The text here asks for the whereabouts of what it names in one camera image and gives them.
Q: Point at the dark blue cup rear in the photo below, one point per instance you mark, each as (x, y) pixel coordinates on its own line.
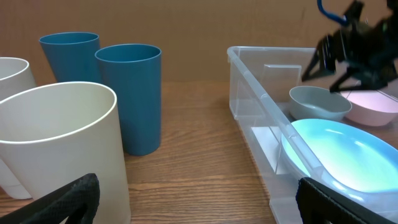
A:
(71, 56)

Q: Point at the grey-green bowl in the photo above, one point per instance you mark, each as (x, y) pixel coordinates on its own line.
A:
(307, 102)

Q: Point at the cream cup front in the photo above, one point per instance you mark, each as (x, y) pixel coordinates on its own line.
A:
(53, 134)

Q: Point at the light blue plate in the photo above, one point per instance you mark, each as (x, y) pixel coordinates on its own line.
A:
(358, 164)

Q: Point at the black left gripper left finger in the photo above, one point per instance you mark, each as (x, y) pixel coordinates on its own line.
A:
(76, 202)

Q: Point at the dark blue cup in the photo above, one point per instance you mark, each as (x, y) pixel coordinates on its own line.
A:
(134, 72)
(71, 56)

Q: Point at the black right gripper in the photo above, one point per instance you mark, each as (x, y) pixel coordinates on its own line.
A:
(369, 52)

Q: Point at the cream cup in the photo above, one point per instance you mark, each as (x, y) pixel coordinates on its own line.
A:
(16, 76)
(53, 134)

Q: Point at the pink bowl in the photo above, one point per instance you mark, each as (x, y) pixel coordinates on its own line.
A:
(371, 108)

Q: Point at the dark blue cup front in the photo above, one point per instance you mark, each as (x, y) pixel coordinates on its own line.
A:
(134, 72)

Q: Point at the cream cup rear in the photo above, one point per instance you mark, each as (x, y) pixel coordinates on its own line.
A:
(16, 76)

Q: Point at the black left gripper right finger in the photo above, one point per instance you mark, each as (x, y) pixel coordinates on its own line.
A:
(319, 204)

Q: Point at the clear plastic storage bin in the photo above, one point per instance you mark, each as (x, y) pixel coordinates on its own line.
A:
(260, 81)

